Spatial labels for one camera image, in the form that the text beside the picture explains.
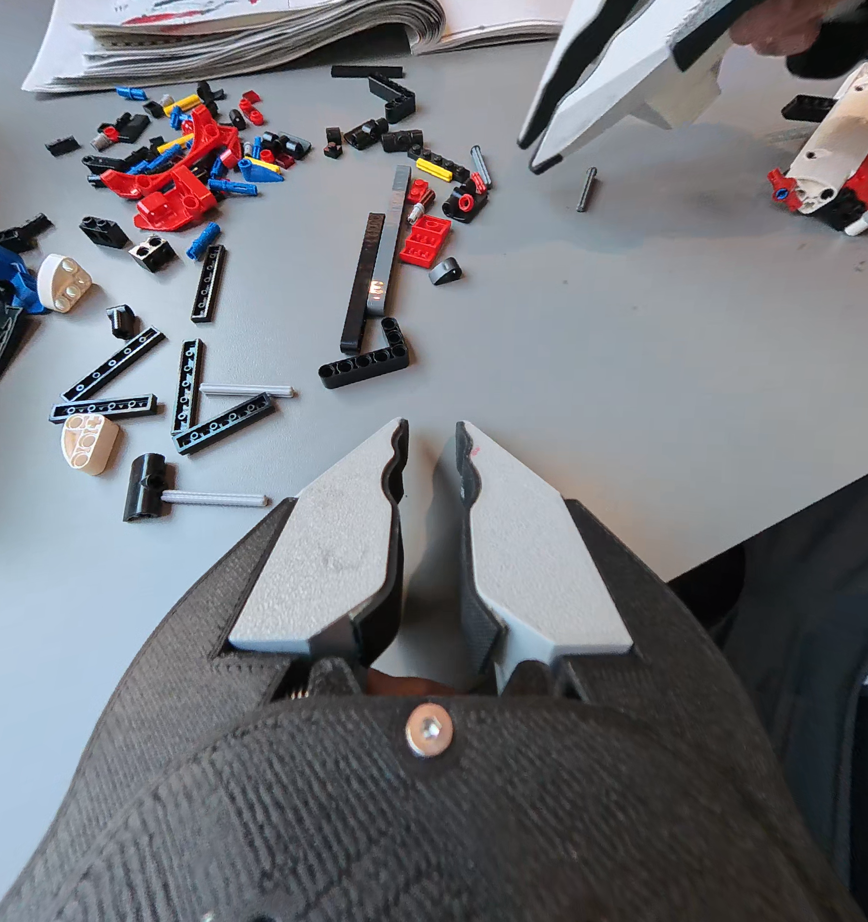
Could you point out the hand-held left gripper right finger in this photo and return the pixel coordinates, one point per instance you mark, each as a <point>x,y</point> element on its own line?
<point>542,569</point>

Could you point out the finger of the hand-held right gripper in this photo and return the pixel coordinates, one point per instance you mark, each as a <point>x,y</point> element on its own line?
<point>560,57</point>
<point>621,86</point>

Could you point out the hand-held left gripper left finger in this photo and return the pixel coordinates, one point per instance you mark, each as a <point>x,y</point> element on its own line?
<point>326,562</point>

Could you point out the red and white toy panel assembly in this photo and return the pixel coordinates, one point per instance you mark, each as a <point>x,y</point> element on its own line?
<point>844,137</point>

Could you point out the building instruction booklet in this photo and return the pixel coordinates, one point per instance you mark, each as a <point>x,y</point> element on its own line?
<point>261,43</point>

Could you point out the grey desk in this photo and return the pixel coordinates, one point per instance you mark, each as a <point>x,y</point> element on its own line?
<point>657,324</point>

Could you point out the person's right hand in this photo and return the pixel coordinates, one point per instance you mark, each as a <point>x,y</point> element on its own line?
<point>787,25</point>

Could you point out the dark grey toy axle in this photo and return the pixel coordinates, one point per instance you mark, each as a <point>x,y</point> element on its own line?
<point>481,167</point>
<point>586,189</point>

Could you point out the black angled toy beam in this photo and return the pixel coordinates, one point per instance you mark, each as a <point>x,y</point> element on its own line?
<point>354,369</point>

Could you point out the dark grey long flat tile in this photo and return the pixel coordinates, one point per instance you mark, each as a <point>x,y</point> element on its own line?
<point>394,230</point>

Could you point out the black long flat tile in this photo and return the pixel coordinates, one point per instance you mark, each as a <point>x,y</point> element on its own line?
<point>362,288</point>

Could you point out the pile of loose toy bricks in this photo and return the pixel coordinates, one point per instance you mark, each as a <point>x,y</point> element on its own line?
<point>181,180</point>

